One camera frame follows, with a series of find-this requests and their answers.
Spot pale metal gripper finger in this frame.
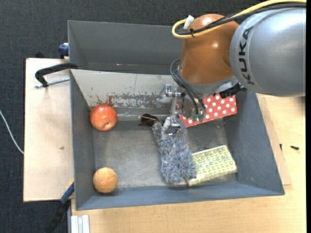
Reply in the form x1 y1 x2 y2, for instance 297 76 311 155
160 116 172 141
169 119 182 136

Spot blue-grey fluffy duster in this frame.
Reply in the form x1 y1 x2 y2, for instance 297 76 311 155
151 119 198 187

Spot clear glass thing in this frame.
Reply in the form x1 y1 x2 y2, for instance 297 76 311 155
156 84 173 109

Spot brown sunglasses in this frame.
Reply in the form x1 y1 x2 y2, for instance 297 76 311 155
138 113 159 129

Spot grey metal bin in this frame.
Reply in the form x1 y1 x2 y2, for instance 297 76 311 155
67 20 286 211

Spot red white-dotted box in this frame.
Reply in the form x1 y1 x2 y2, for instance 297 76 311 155
178 93 238 128

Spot red apple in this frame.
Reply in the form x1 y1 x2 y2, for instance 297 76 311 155
89 103 119 132

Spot orange fruit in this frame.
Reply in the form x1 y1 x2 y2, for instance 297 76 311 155
92 166 119 194

